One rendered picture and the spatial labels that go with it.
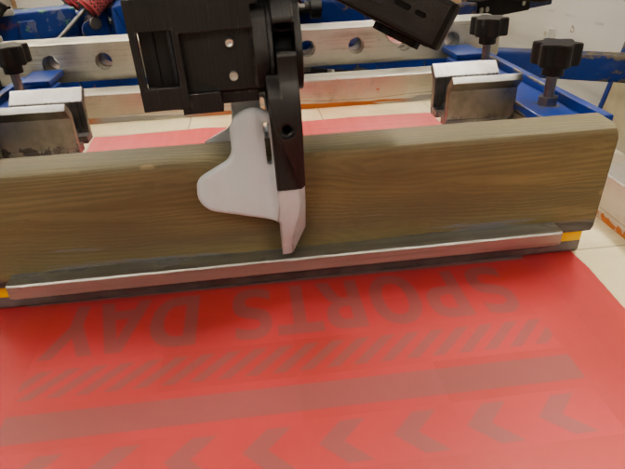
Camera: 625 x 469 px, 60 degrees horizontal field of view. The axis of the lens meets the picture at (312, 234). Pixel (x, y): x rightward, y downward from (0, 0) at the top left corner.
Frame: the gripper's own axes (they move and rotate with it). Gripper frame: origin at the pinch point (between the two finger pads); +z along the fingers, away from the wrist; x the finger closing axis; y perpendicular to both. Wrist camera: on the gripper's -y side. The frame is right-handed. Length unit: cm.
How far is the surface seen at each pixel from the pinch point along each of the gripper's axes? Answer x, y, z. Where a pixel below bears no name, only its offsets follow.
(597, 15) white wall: -282, -200, 42
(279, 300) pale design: 2.1, 1.6, 4.9
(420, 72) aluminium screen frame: -39.5, -20.3, 1.9
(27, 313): 0.7, 17.8, 4.5
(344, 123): -32.1, -8.7, 5.3
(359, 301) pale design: 3.2, -3.5, 5.0
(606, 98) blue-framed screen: -238, -186, 77
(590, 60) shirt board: -69, -63, 11
